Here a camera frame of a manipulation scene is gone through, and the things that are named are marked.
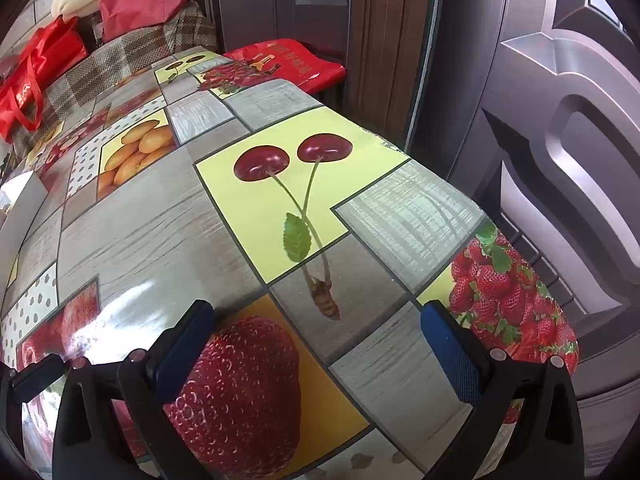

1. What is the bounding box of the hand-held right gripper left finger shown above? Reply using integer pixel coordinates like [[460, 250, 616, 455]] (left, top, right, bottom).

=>
[[52, 300, 218, 480]]

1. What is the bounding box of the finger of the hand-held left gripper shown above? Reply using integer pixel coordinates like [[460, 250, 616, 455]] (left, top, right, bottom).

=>
[[0, 354, 69, 406]]

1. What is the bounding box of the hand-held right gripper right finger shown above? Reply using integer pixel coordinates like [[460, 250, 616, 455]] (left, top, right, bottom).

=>
[[420, 301, 586, 480]]

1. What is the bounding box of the white cardboard tray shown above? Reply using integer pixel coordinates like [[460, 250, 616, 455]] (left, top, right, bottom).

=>
[[0, 170, 48, 241]]

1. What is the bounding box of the fruit printed tablecloth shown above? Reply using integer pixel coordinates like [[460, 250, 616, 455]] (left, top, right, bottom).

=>
[[0, 47, 581, 480]]

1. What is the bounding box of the brown embossed metal door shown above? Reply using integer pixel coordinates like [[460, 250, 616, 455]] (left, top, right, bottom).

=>
[[425, 0, 640, 480]]

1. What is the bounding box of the red tote bag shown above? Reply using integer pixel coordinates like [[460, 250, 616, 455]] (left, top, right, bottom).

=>
[[0, 15, 91, 143]]

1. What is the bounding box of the brown plaid cloth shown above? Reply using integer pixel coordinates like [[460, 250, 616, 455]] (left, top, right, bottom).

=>
[[10, 2, 218, 156]]

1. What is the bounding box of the brown panelled door leaf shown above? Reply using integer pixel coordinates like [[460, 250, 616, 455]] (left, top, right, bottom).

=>
[[215, 0, 351, 56]]

